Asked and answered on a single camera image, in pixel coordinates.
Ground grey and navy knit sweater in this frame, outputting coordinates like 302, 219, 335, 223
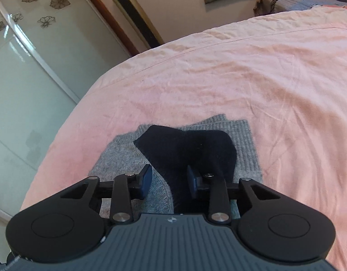
90, 114, 263, 217

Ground pink bed sheet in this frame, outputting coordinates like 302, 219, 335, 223
22, 7, 347, 270

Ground glass wardrobe sliding door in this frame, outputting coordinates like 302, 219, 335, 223
0, 0, 130, 216

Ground gold tower fan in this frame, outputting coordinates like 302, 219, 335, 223
113, 0, 164, 49

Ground brown wooden wardrobe frame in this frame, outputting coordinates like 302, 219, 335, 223
89, 0, 140, 56

